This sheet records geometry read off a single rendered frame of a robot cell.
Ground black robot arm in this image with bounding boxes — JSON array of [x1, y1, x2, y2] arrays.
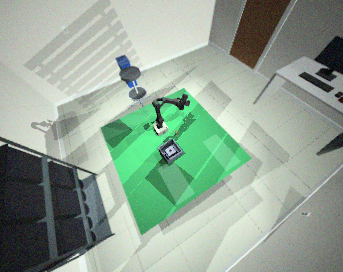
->
[[152, 94, 190, 129]]

